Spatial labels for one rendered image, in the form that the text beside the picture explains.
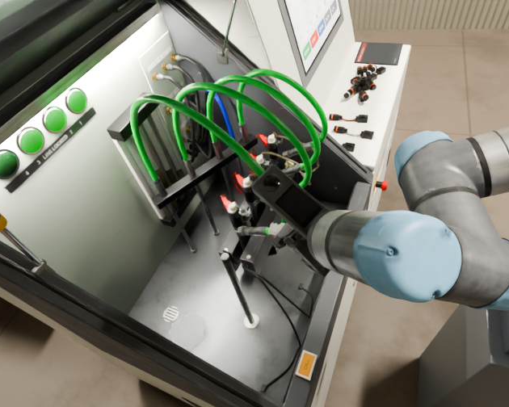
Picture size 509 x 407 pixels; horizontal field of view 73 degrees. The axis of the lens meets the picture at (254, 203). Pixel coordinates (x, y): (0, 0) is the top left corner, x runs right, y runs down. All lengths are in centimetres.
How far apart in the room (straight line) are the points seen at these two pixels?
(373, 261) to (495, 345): 76
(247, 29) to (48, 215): 60
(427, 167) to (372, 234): 16
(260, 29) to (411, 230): 71
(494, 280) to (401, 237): 12
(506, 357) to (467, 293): 67
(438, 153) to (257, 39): 58
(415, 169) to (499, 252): 13
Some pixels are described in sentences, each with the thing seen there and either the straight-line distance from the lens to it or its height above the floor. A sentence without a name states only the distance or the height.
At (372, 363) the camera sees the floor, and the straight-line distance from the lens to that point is 179.
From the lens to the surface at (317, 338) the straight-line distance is 81.
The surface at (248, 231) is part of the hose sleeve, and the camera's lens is 70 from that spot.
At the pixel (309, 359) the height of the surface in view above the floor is 96.
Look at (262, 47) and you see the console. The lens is 93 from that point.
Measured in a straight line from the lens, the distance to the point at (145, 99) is 62.
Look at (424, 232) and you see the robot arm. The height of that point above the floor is 147.
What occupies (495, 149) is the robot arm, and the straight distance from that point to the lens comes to 47.
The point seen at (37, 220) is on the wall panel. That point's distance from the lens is 78.
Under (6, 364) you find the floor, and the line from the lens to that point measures 237.
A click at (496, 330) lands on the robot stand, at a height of 80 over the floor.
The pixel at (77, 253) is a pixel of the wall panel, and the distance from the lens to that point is 86.
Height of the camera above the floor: 172
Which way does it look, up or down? 50 degrees down
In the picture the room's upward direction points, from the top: 13 degrees counter-clockwise
